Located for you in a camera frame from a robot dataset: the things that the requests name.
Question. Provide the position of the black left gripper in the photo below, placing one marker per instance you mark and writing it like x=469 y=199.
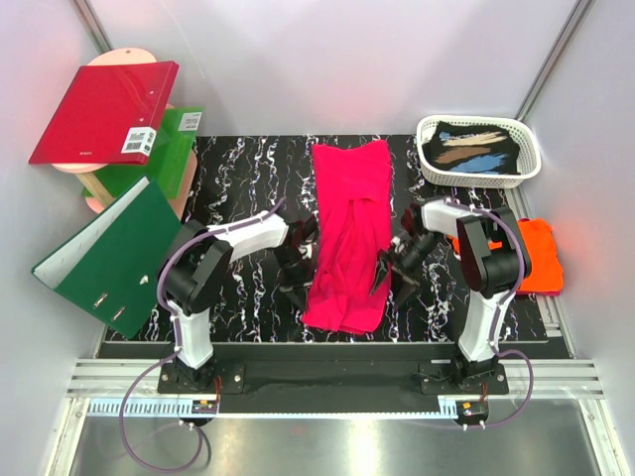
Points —
x=292 y=283

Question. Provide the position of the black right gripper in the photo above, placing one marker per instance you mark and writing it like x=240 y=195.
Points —
x=409 y=287

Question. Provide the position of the magenta pink t shirt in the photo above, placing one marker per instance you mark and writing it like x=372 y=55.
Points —
x=354 y=220

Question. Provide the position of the white plastic basket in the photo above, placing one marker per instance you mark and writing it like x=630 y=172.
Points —
x=529 y=161

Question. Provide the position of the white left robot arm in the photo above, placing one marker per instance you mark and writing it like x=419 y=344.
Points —
x=190 y=280

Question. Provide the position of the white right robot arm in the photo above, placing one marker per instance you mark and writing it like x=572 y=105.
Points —
x=476 y=349

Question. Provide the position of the black printed t shirt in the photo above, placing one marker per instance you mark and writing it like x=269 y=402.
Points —
x=475 y=149

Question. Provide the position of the orange folded t shirt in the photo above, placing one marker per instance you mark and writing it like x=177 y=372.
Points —
x=538 y=258

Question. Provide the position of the light green folder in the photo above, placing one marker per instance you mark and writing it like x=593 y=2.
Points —
x=169 y=156

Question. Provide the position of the pink wooden stool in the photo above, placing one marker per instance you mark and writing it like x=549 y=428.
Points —
x=94 y=192

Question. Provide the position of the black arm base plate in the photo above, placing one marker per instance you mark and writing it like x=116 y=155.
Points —
x=234 y=377

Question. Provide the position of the dark green ring binder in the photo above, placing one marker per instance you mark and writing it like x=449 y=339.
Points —
x=109 y=268

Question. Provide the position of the aluminium frame rail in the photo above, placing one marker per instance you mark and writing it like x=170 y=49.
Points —
x=113 y=386

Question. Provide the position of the red ring binder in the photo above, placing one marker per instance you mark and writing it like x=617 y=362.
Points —
x=110 y=115

